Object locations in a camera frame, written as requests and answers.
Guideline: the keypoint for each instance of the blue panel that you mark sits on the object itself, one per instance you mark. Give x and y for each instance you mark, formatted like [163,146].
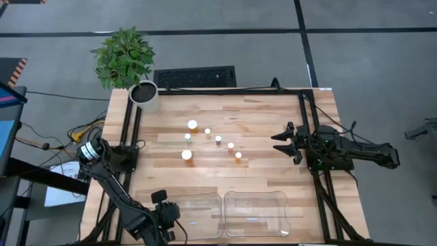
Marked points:
[5,136]

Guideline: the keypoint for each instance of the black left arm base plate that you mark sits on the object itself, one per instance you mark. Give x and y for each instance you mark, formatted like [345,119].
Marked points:
[125,160]

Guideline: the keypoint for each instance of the small pale amber pill bottle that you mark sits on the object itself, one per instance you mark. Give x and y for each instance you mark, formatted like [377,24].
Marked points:
[207,131]

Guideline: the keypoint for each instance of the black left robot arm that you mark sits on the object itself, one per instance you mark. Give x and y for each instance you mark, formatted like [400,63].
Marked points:
[112,184]

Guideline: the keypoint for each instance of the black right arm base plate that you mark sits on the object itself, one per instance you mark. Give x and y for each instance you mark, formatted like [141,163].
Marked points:
[341,165]

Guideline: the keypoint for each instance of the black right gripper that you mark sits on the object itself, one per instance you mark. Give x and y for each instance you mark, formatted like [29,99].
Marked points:
[302,140]

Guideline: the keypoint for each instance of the small dark purple pill bottle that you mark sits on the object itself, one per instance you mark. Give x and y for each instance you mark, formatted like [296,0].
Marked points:
[218,139]

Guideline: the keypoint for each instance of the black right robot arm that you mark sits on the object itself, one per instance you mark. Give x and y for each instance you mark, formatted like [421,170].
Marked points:
[358,150]

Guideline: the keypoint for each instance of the small green pill bottle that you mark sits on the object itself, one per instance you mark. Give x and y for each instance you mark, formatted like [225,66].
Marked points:
[187,137]

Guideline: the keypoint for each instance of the green leafy plant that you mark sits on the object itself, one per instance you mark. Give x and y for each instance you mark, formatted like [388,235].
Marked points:
[123,58]

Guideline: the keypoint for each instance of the grey chair base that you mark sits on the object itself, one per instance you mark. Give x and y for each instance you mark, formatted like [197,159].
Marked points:
[421,130]

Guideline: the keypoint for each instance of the monitor with blue screen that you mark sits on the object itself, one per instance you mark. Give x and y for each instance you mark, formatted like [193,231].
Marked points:
[10,99]

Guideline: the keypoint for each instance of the black desk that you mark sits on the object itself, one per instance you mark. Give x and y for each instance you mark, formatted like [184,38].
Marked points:
[41,176]

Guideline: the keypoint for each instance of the white paper sheet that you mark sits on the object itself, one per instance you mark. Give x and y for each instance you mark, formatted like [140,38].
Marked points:
[59,198]

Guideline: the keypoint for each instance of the small orange pill bottle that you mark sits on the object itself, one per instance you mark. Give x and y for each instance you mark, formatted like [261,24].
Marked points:
[238,156]

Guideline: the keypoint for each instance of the hazard striped floor mat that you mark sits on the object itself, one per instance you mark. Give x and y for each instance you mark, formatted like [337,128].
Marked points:
[8,70]

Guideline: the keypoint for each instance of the clear plastic bin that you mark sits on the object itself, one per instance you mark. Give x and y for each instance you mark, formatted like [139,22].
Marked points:
[205,218]
[256,215]

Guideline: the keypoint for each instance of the large orange pill bottle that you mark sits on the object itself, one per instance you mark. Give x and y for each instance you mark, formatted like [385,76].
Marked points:
[192,125]
[186,156]

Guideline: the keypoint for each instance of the small white bottle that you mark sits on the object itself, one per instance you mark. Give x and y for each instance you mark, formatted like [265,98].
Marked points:
[230,146]

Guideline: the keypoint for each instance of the white plant pot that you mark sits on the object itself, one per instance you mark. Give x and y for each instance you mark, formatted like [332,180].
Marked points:
[150,102]

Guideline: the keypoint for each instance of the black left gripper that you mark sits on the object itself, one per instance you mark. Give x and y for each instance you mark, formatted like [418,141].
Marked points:
[167,213]

